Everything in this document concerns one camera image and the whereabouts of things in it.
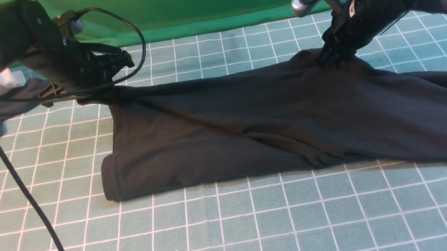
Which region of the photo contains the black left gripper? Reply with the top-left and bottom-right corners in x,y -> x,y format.
22,19 -> 135,107

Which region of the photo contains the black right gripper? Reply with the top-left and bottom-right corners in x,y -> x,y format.
317,0 -> 413,70

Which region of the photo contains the gray long-sleeve top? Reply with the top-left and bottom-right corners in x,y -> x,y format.
101,49 -> 447,201

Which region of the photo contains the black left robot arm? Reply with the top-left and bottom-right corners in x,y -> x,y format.
0,0 -> 141,107

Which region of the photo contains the teal checkered tablecloth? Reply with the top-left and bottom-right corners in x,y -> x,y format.
0,0 -> 447,251

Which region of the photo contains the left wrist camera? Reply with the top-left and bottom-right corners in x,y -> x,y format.
52,10 -> 85,39

